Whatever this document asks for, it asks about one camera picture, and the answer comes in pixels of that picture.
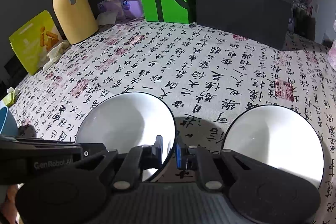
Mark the dark grey paper bag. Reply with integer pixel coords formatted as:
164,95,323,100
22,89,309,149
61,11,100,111
191,0,295,51

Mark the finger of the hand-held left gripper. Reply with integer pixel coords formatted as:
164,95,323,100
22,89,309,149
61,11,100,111
0,134,82,148

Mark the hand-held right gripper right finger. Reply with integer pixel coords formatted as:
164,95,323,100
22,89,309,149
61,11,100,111
175,139,271,191

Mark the purple tissue pack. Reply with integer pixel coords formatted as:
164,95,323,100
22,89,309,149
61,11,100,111
119,0,144,18

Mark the white bowl with black rim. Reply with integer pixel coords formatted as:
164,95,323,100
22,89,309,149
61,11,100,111
76,92,176,183
222,105,325,189

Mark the person's left hand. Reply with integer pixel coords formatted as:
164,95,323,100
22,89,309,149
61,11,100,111
0,183,21,224

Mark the yellow-green snack box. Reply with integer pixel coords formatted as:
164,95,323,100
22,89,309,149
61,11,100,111
9,10,63,76

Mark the green tissue packet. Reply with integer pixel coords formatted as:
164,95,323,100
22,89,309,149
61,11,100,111
0,87,19,107

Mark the yellow thermos jug grey handle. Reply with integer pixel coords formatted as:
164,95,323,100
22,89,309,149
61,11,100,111
50,0,99,45

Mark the pale lilac tissue pack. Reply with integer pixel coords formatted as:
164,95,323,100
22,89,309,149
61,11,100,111
97,0,122,25

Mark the blue bowl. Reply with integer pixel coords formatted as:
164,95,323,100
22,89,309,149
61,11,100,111
0,106,18,135

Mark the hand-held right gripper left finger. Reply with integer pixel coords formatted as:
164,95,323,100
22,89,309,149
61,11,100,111
73,135,164,191

